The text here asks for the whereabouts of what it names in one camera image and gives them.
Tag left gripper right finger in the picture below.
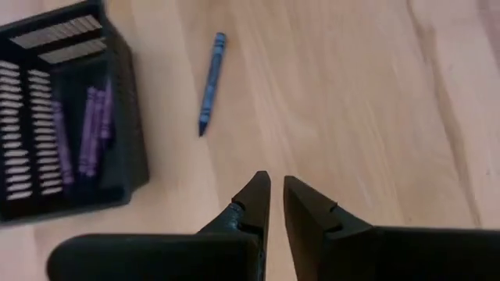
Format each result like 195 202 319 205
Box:
283 175 500 281

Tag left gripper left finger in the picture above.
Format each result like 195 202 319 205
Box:
46 170 272 281

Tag blue crayon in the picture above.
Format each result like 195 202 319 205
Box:
198 32 227 138

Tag purple crayon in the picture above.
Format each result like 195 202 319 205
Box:
77 86 98 179
101 77 115 142
52 99 75 187
91 90 107 173

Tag black plastic basket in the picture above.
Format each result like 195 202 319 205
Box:
0 0 150 226

